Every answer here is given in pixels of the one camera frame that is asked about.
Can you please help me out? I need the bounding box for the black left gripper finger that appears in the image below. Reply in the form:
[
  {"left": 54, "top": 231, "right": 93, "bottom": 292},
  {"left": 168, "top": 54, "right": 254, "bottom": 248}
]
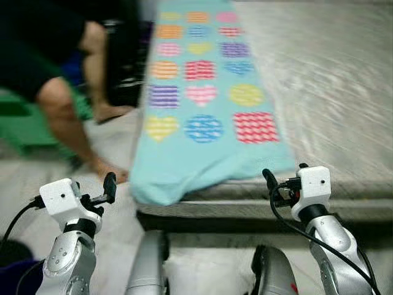
[{"left": 103, "top": 171, "right": 118, "bottom": 204}]

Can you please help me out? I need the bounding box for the teal blanket with colourful hearts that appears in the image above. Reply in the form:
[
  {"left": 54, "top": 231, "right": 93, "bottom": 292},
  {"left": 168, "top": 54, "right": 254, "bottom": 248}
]
[{"left": 129, "top": 0, "right": 297, "bottom": 207}]

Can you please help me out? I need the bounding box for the black bed base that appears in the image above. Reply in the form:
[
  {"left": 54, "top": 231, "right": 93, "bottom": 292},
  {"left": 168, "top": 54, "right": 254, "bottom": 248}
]
[{"left": 136, "top": 212, "right": 393, "bottom": 234}]

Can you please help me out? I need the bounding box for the silver robot left leg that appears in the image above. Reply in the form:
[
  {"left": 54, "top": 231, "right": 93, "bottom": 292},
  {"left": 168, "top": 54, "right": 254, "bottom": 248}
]
[{"left": 126, "top": 230, "right": 169, "bottom": 295}]

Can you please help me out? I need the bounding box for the person in blue shirt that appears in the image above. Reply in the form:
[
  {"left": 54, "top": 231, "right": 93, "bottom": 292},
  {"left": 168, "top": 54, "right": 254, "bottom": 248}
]
[{"left": 0, "top": 0, "right": 136, "bottom": 185}]

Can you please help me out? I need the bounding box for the green plastic stool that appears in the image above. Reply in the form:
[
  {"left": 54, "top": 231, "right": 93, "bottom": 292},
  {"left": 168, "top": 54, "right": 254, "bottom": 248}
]
[{"left": 0, "top": 89, "right": 93, "bottom": 157}]

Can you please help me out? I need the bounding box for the large black bag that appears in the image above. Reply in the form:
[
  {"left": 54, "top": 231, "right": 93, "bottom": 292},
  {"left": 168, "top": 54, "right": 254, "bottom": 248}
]
[{"left": 101, "top": 18, "right": 154, "bottom": 108}]

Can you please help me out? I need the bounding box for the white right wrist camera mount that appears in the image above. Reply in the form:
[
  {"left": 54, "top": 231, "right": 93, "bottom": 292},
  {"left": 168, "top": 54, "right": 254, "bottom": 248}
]
[{"left": 290, "top": 166, "right": 332, "bottom": 221}]

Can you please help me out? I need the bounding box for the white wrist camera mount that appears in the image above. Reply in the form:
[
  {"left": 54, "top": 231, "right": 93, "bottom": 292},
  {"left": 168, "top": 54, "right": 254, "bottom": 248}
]
[
  {"left": 290, "top": 166, "right": 332, "bottom": 221},
  {"left": 39, "top": 178, "right": 102, "bottom": 219}
]

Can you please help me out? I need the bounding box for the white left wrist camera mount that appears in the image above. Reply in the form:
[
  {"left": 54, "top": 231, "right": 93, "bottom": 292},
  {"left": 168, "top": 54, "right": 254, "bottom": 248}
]
[{"left": 39, "top": 178, "right": 102, "bottom": 219}]

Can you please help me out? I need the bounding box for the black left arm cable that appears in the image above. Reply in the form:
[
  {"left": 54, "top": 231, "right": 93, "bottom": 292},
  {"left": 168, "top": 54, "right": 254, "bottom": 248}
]
[{"left": 0, "top": 198, "right": 47, "bottom": 295}]

